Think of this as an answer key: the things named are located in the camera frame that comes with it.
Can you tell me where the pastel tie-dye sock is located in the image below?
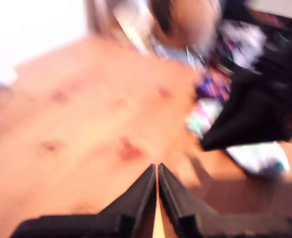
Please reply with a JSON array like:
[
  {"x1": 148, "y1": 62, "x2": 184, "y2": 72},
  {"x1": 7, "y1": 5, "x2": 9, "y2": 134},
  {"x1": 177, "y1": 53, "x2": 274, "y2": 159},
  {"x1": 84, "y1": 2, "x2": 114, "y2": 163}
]
[{"x1": 185, "y1": 98, "x2": 291, "y2": 177}]

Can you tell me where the navy sock with red triangles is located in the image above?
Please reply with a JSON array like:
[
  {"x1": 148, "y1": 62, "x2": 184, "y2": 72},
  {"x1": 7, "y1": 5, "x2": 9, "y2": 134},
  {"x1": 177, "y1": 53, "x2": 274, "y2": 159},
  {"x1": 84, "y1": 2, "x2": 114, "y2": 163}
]
[{"x1": 194, "y1": 69, "x2": 232, "y2": 104}]

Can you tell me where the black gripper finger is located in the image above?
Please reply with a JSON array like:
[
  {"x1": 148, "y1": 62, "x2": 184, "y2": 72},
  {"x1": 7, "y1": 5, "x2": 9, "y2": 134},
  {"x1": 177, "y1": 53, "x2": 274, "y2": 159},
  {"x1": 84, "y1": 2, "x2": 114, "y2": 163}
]
[
  {"x1": 205, "y1": 104, "x2": 292, "y2": 151},
  {"x1": 159, "y1": 163, "x2": 217, "y2": 238},
  {"x1": 202, "y1": 71, "x2": 280, "y2": 149},
  {"x1": 98, "y1": 163, "x2": 157, "y2": 238}
]

